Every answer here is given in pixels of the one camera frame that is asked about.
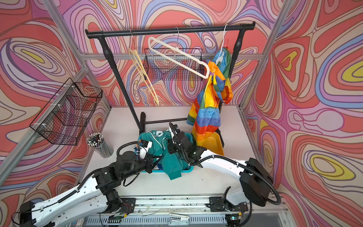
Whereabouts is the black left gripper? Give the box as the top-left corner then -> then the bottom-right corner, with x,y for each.
120,155 -> 163,182

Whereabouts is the teal green jacket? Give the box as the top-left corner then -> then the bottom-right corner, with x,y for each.
138,130 -> 189,180

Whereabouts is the multicolour patchwork jacket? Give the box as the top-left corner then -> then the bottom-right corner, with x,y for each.
187,47 -> 233,146

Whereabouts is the wooden hanger gold hook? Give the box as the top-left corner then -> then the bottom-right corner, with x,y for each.
128,47 -> 160,106

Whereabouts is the silver hook hanger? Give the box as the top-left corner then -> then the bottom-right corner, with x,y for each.
147,37 -> 210,79

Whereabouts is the white wire hanger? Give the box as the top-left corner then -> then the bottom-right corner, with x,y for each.
216,24 -> 228,65

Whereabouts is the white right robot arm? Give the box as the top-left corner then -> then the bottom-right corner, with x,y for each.
169,122 -> 282,207

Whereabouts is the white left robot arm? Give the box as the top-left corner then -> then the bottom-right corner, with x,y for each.
13,141 -> 162,227

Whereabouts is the yellow plastic tray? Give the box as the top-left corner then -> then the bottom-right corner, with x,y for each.
200,132 -> 224,156

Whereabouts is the teal plastic basket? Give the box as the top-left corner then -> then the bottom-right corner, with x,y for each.
152,166 -> 193,174

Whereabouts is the cup of pencils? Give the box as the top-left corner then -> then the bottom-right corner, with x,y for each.
86,132 -> 113,159

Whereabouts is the black clothes rack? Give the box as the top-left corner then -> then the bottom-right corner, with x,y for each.
85,21 -> 256,134

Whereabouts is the small black wire basket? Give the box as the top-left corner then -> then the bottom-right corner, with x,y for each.
143,48 -> 205,82

